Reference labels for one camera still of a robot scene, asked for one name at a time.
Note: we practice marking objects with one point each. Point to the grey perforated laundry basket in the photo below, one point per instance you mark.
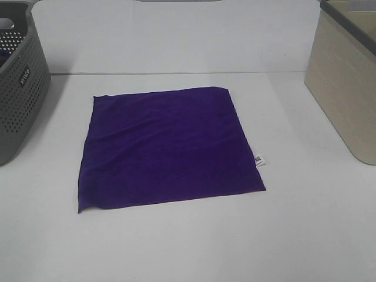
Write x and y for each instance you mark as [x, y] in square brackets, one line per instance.
[25, 77]

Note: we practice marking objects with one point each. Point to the purple cloth inside grey basket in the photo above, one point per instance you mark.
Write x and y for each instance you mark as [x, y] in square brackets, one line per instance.
[4, 55]

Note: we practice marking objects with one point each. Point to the beige storage bin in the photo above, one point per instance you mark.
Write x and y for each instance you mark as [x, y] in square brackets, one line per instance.
[341, 72]

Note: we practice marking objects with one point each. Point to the purple towel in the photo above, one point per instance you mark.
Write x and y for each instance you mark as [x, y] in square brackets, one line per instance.
[159, 147]

